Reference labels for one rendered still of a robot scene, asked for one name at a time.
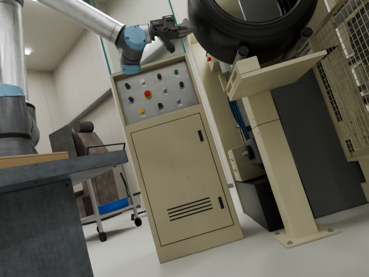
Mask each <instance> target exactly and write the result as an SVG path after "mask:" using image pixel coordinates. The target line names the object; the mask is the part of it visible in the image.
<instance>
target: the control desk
mask: <svg viewBox="0 0 369 277"><path fill-rule="evenodd" d="M109 76H110V80H111V84H112V87H113V91H114V95H115V99H116V102H117V105H118V110H119V113H120V118H121V121H122V125H123V127H124V132H125V136H126V139H127V144H128V147H129V150H130V154H131V158H132V162H133V166H134V169H135V173H136V177H137V181H138V184H139V189H140V192H141V195H142V200H143V203H144V207H145V210H146V214H147V218H148V222H149V226H150V230H151V232H152V237H153V240H154V244H155V248H156V252H157V255H158V259H159V263H164V262H167V261H171V260H173V259H177V258H181V257H184V256H187V255H190V254H194V253H197V252H200V251H204V250H208V249H210V248H214V247H217V246H221V245H224V244H227V243H230V242H234V241H237V240H241V239H243V238H244V235H243V232H242V228H241V225H240V223H239V219H238V216H237V213H236V209H235V207H234V204H233V200H232V197H231V193H230V190H229V188H228V184H227V181H226V177H225V174H224V172H223V168H222V165H221V161H220V158H219V155H218V152H217V149H216V146H215V142H214V139H213V135H212V133H211V130H210V126H209V123H208V119H207V117H206V114H205V110H204V107H203V104H202V100H201V97H200V94H199V91H198V87H197V84H196V81H195V78H194V75H193V72H192V68H191V65H190V62H189V59H188V55H187V53H183V54H180V55H177V56H173V57H170V58H166V59H163V60H159V61H157V62H153V63H149V64H146V65H142V66H141V71H140V72H139V73H136V74H124V73H123V72H119V73H116V74H112V75H109Z"/></svg>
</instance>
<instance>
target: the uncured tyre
mask: <svg viewBox="0 0 369 277"><path fill-rule="evenodd" d="M275 2H276V3H277V5H278V8H279V11H280V15H281V16H280V17H279V18H276V19H273V20H269V21H263V22H250V21H244V20H240V19H238V18H235V17H233V16H231V15H230V14H228V13H227V12H225V11H224V10H223V9H222V8H221V7H220V6H219V5H218V4H217V3H216V1H215V0H188V20H189V23H190V25H191V26H196V27H197V30H195V32H193V35H194V37H195V38H196V40H197V41H198V43H199V44H200V45H201V46H202V48H203V49H204V50H205V51H206V52H208V53H209V54H210V55H211V56H213V57H214V58H216V59H218V60H220V61H222V62H224V63H227V64H230V65H233V62H234V59H235V57H236V54H237V51H238V49H239V47H240V46H246V47H248V50H249V52H248V55H247V57H246V59H247V58H250V57H253V56H257V59H258V62H259V65H260V64H264V63H267V62H269V61H271V60H273V59H275V58H277V57H279V56H280V55H281V54H283V53H284V52H285V51H286V50H287V49H288V48H289V47H290V45H291V44H292V43H293V41H294V40H295V39H296V38H297V36H298V35H299V34H300V32H301V31H302V29H303V28H305V27H306V26H307V25H308V23H309V22H310V20H311V18H312V16H313V14H314V12H315V9H316V6H317V2H318V0H275Z"/></svg>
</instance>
